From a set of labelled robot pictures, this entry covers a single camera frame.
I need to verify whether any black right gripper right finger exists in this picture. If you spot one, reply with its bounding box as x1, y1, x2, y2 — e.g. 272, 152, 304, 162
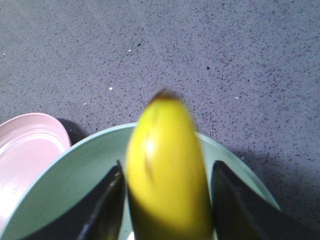
211, 160, 320, 240

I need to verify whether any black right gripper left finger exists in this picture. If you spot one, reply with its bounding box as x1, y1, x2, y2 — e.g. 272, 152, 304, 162
24, 160, 126, 240

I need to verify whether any yellow banana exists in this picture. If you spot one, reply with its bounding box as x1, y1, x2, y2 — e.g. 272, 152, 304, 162
126, 90, 214, 240

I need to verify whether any green ribbed bowl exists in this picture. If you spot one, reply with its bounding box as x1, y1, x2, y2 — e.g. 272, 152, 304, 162
0, 123, 280, 240

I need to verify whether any pink plate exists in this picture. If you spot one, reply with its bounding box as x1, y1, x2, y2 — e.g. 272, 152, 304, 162
0, 112, 71, 229

